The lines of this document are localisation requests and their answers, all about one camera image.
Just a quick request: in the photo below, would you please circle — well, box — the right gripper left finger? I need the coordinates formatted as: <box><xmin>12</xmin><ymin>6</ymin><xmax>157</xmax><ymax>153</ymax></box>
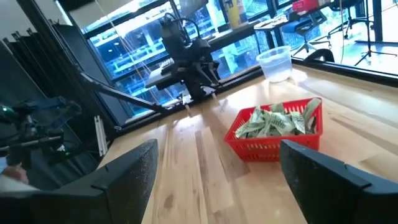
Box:
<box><xmin>0</xmin><ymin>139</ymin><xmax>159</xmax><ymax>224</ymax></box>

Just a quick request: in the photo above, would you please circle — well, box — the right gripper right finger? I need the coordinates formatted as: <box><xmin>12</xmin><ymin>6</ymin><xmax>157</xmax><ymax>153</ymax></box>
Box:
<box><xmin>279</xmin><ymin>139</ymin><xmax>398</xmax><ymax>224</ymax></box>

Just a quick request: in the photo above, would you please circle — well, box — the red plastic mesh basket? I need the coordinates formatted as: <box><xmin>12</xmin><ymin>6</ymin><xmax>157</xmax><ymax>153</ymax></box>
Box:
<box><xmin>223</xmin><ymin>97</ymin><xmax>324</xmax><ymax>163</ymax></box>

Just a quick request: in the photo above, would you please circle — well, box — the black panel stack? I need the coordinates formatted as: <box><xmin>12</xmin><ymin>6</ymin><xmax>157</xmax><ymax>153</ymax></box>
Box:
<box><xmin>0</xmin><ymin>26</ymin><xmax>94</xmax><ymax>106</ymax></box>

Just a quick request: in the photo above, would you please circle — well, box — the clear plastic cup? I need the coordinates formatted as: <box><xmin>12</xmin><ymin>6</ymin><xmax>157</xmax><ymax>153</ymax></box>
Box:
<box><xmin>256</xmin><ymin>45</ymin><xmax>294</xmax><ymax>83</ymax></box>

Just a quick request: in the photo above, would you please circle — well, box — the blue office chair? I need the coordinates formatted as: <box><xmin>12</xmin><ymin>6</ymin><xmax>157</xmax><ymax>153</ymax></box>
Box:
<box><xmin>281</xmin><ymin>9</ymin><xmax>332</xmax><ymax>57</ymax></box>

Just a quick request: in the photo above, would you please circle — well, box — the black tripod stand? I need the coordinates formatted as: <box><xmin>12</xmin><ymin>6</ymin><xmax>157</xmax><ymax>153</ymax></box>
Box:
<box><xmin>354</xmin><ymin>0</ymin><xmax>398</xmax><ymax>67</ymax></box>

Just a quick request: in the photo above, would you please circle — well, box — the grey side desk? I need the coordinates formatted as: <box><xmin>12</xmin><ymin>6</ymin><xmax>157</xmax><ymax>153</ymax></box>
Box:
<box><xmin>198</xmin><ymin>18</ymin><xmax>265</xmax><ymax>52</ymax></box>

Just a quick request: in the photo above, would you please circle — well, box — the red box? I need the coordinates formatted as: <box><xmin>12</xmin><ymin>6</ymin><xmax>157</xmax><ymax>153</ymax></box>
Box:
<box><xmin>292</xmin><ymin>0</ymin><xmax>320</xmax><ymax>12</ymax></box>

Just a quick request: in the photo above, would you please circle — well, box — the yellow wipes canister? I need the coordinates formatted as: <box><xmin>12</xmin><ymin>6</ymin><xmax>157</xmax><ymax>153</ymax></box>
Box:
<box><xmin>224</xmin><ymin>0</ymin><xmax>249</xmax><ymax>29</ymax></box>

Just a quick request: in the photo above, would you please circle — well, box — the white bracket strip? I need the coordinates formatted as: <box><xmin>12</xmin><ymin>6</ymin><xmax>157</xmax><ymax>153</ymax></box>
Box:
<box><xmin>94</xmin><ymin>115</ymin><xmax>109</xmax><ymax>157</ymax></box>

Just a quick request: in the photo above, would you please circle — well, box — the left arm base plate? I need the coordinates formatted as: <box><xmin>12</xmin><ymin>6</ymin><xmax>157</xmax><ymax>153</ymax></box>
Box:
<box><xmin>145</xmin><ymin>58</ymin><xmax>218</xmax><ymax>100</ymax></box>

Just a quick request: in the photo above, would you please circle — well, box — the black aluminium table frame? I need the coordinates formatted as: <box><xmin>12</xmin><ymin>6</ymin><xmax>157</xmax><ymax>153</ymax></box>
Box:
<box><xmin>79</xmin><ymin>57</ymin><xmax>398</xmax><ymax>136</ymax></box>

